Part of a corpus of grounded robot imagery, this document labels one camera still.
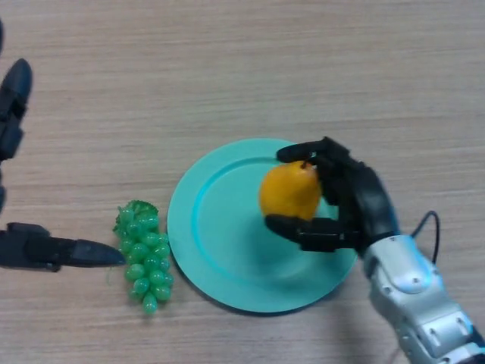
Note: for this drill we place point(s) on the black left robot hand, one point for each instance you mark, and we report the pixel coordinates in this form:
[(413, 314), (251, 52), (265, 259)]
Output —
[(34, 248)]

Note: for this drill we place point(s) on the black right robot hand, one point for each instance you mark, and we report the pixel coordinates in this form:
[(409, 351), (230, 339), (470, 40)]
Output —
[(363, 201)]

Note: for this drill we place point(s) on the yellow pear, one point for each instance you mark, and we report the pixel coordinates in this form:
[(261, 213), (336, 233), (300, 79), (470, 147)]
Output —
[(290, 193)]

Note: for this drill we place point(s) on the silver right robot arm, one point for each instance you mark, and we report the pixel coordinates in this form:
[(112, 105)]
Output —
[(417, 295)]

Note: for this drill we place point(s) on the green round plate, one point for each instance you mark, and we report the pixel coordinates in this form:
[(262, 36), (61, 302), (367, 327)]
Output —
[(227, 246)]

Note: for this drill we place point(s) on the green grape bunch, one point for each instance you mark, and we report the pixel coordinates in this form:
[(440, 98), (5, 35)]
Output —
[(146, 261)]

